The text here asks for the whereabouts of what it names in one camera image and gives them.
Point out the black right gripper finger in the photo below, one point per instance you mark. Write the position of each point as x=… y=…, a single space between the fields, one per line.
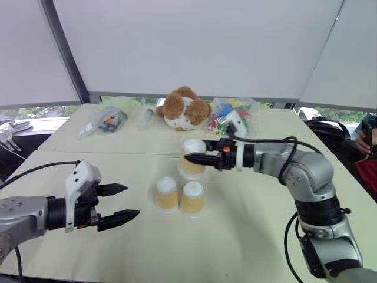
x=201 y=159
x=212 y=145

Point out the dark smartphone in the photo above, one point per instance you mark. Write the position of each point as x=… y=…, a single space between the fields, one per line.
x=367 y=129

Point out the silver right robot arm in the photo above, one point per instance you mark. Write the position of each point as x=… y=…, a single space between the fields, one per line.
x=312 y=174

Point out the brown white paper cup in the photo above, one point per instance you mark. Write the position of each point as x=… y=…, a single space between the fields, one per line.
x=192 y=202
x=167 y=197
x=191 y=166

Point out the bystander red black clothing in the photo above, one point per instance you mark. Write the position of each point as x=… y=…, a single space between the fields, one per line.
x=368 y=177

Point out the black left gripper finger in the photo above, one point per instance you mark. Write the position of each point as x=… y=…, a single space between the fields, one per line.
x=119 y=218
x=113 y=189

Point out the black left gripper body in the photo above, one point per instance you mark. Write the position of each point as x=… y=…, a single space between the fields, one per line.
x=85 y=210

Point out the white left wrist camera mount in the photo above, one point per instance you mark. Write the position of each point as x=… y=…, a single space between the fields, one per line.
x=82 y=174

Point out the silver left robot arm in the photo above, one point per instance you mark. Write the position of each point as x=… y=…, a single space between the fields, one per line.
x=20 y=213

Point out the black backpack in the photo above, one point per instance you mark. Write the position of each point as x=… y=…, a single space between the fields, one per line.
x=330 y=129

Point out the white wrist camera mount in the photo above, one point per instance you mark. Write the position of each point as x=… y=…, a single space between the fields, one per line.
x=82 y=174
x=239 y=125

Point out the brown white teddy bear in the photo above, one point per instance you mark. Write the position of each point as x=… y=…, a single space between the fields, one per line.
x=176 y=106

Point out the clear bag of colourful pieces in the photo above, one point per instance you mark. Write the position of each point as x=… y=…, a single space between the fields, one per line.
x=224 y=115

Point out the dark side table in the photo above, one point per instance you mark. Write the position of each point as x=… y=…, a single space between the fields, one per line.
x=17 y=147

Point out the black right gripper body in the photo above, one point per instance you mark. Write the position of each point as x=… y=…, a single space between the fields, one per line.
x=228 y=157

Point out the clear bag of dark items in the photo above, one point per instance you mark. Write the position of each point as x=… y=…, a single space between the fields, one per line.
x=109 y=119

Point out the white plastic item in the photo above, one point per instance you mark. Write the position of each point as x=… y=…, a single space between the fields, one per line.
x=14 y=126

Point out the dark window frame post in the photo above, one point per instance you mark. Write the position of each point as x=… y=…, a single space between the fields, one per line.
x=63 y=50

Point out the bystander bare hand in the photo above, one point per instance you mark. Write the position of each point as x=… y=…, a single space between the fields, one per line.
x=362 y=143

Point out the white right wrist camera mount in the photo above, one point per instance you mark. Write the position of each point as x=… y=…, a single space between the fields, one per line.
x=239 y=125

